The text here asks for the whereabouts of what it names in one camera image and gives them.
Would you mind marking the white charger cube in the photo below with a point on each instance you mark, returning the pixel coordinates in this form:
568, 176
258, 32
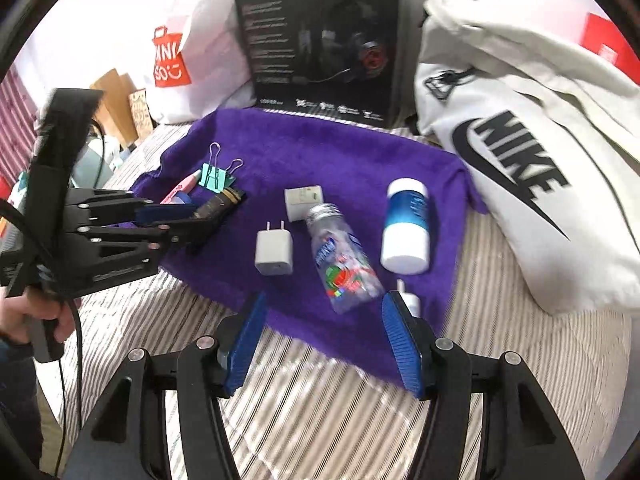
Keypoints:
302, 202

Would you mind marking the black tube with gold band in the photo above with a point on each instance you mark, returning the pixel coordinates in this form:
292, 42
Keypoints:
220, 207

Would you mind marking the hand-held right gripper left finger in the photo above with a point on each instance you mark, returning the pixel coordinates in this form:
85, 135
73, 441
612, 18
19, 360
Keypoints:
245, 345

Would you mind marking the green binder clip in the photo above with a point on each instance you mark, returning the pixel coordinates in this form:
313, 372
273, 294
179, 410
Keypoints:
215, 178

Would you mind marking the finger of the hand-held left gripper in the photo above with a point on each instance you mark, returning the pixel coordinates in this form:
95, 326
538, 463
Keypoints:
165, 214
185, 235

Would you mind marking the person's left forearm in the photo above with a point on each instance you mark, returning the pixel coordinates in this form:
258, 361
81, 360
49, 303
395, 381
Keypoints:
17, 400

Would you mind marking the clear plastic bottle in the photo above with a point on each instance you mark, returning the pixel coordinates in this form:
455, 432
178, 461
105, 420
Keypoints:
345, 270

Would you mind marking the light grey fabric bag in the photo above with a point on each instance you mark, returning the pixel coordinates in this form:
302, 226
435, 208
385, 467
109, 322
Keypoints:
575, 210

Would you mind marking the black headset box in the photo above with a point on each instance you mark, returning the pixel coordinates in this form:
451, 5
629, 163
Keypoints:
300, 35

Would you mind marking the white and orange shopping bag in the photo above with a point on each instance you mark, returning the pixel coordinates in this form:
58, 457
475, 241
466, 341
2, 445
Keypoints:
210, 60

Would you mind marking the white charger with prongs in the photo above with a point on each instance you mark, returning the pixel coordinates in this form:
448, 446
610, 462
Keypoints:
274, 252

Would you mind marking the person's left hand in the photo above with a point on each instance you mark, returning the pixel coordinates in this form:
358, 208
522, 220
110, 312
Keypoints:
15, 317

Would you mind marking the patterned cardboard box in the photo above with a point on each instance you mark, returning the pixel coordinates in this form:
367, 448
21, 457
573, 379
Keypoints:
141, 115

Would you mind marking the pink striped cloth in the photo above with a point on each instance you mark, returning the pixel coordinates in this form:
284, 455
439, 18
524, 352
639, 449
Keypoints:
17, 130

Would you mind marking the striped bedsheet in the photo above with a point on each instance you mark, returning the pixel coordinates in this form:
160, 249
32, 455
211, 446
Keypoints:
325, 425

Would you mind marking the red paper bag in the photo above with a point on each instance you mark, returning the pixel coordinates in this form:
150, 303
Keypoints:
610, 40

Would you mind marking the white and blue bottle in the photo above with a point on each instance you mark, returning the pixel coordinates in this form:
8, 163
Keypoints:
406, 230

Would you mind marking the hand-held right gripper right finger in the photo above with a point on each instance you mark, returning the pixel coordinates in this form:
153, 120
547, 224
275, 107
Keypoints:
402, 345

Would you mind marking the purple towel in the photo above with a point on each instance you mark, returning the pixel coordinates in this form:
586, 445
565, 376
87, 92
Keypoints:
360, 160

